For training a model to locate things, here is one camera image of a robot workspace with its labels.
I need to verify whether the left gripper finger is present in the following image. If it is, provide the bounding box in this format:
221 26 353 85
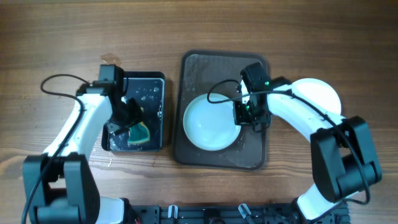
127 98 143 126
105 122 127 134

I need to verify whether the green yellow sponge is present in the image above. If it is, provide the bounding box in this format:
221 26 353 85
127 119 150 145

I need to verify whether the white plate top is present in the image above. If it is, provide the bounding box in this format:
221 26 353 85
183 93 241 151

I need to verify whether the white plate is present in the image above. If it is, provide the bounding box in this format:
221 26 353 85
293 78 342 114
183 93 241 151

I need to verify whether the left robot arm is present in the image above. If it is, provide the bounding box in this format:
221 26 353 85
21 65 142 223

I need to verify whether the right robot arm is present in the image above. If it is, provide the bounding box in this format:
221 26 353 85
234 62 382 223

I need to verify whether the black water basin tray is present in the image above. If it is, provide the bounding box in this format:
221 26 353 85
101 72 165 152

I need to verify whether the dark brown serving tray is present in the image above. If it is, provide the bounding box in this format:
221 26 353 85
172 50 269 170

